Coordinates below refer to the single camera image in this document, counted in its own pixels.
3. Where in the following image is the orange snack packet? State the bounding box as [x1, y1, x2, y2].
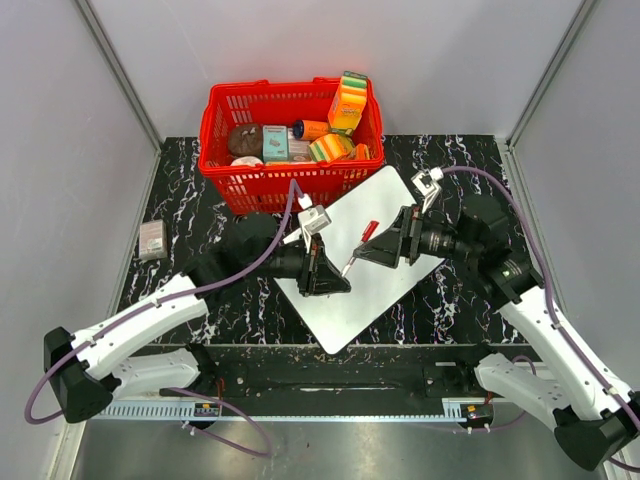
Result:
[348, 143, 371, 161]

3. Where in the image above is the brown chocolate muffin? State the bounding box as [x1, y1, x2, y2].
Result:
[227, 123, 264, 157]

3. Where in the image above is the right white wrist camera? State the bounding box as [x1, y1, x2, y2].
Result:
[411, 168, 444, 213]

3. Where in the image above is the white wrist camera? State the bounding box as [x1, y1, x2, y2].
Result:
[298, 205, 331, 241]
[411, 168, 444, 213]

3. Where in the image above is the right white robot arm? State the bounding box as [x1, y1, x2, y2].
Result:
[354, 195, 639, 471]

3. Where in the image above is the red plastic shopping basket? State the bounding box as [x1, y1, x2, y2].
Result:
[198, 77, 385, 215]

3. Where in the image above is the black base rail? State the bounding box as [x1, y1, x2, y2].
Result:
[159, 343, 526, 419]

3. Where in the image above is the red capped whiteboard marker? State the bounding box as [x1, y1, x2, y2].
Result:
[341, 220, 379, 277]

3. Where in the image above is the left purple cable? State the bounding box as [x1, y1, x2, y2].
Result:
[24, 180, 314, 459]

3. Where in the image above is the orange blue can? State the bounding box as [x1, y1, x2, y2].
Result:
[292, 120, 330, 141]

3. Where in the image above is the white round lid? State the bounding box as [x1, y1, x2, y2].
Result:
[231, 156, 263, 167]

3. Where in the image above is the teal small box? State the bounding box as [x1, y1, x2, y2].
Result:
[262, 125, 289, 163]

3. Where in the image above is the yellow green sponge pack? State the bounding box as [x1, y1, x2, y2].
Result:
[309, 133, 355, 163]

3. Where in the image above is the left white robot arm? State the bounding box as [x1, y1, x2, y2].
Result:
[43, 207, 351, 424]

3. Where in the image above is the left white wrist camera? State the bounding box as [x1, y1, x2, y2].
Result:
[298, 205, 331, 241]

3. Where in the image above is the white whiteboard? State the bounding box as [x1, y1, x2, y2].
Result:
[276, 166, 443, 354]

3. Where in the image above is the orange juice carton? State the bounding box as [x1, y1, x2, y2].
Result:
[328, 71, 368, 136]

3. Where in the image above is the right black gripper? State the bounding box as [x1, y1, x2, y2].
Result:
[354, 205, 479, 269]

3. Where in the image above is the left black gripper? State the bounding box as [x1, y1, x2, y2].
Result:
[247, 232, 352, 298]

